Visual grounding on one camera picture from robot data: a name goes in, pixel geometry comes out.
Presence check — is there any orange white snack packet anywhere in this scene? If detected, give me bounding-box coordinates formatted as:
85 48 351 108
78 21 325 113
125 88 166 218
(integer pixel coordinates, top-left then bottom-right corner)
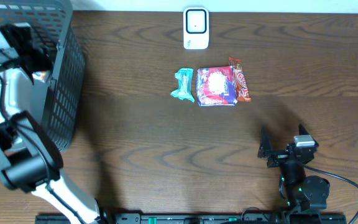
32 70 51 83

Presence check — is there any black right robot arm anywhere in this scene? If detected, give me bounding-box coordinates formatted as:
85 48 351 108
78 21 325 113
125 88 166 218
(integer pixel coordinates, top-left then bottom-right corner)
258 125 330 213

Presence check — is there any dark grey plastic basket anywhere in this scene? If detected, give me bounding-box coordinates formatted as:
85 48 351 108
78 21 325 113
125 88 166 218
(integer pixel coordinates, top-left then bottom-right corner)
0 0 85 151

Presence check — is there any white barcode scanner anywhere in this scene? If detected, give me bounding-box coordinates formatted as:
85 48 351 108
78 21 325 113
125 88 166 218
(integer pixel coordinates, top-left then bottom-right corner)
183 7 209 50

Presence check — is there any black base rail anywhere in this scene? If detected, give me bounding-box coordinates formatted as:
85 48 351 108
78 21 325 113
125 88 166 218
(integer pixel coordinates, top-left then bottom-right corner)
35 211 347 224

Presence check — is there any teal snack wrapper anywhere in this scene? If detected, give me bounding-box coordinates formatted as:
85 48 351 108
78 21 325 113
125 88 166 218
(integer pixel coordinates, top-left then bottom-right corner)
170 68 195 103

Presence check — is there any pink purple snack packet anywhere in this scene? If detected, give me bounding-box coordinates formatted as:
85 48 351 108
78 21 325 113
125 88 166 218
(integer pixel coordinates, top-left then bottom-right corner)
196 66 237 106

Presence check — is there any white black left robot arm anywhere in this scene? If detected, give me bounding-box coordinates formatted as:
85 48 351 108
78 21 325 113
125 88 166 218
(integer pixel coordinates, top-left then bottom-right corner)
0 22 109 223

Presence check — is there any orange chocolate bar wrapper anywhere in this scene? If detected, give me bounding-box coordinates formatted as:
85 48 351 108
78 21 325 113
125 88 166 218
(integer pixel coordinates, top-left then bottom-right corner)
229 57 252 102

